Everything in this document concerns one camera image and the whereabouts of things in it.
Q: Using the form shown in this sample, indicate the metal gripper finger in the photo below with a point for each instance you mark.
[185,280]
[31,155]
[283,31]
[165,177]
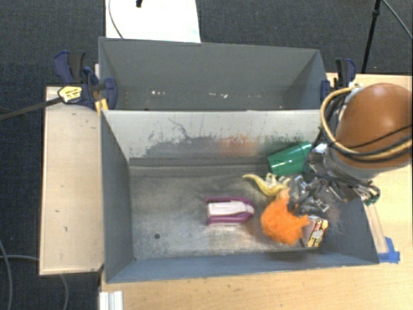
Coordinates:
[298,185]
[314,206]

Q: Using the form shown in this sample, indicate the small yellow and red box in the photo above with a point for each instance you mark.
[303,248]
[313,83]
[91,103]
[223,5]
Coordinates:
[316,232]

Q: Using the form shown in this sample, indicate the green plastic cup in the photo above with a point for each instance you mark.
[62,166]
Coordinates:
[287,160]

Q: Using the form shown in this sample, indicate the yellow toy dinosaur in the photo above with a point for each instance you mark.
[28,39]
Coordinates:
[269,187]

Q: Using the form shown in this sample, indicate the orange fluffy toy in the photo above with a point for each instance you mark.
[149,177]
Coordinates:
[279,221]

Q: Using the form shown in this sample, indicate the purple and white stapler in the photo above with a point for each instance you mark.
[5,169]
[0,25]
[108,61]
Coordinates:
[227,209]

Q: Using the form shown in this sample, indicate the grey metal bin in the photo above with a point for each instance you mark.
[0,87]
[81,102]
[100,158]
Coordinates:
[180,205]

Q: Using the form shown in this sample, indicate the pale wood board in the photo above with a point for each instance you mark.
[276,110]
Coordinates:
[71,179]

